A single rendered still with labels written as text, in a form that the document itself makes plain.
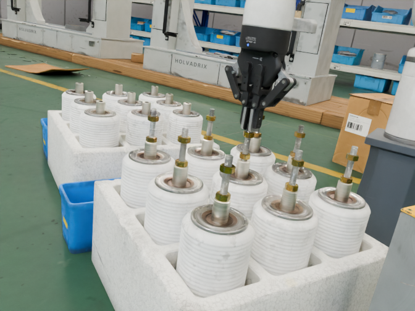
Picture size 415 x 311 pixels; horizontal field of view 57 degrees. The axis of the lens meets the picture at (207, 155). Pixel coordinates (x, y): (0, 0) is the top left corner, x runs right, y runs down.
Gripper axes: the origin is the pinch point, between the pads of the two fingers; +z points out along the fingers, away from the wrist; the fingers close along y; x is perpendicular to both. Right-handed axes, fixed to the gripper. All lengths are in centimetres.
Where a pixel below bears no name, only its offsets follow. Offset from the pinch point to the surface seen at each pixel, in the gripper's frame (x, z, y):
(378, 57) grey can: 438, -2, -156
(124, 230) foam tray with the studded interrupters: -18.8, 18.0, -6.3
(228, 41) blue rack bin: 387, 5, -358
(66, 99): 0, 12, -66
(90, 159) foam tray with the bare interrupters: -7.3, 19.1, -38.2
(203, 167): -0.9, 11.4, -8.3
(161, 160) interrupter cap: -8.4, 9.9, -11.5
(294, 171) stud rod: -3.5, 4.3, 11.7
